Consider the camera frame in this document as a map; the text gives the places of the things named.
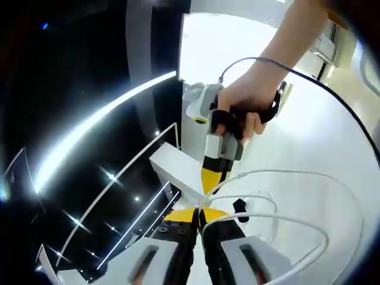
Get black gripper hand strap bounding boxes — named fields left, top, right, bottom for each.
left=261, top=88, right=282, bottom=124

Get person's right hand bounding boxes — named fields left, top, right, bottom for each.
left=216, top=64, right=286, bottom=143

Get curved ceiling light strip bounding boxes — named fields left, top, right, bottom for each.
left=32, top=70, right=178, bottom=194

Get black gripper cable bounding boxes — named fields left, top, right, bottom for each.
left=218, top=56, right=380, bottom=167

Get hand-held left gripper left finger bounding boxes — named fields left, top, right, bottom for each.
left=94, top=207, right=199, bottom=285

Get white wired earphones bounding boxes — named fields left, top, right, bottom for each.
left=199, top=169, right=365, bottom=285

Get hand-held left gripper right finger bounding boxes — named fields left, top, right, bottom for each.
left=198, top=207, right=297, bottom=285

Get white desktop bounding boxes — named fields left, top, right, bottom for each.
left=204, top=74, right=380, bottom=285

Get black Velcro strap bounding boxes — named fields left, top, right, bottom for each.
left=232, top=199, right=249, bottom=224

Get white square pillar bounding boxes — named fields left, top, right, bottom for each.
left=149, top=142, right=208, bottom=200

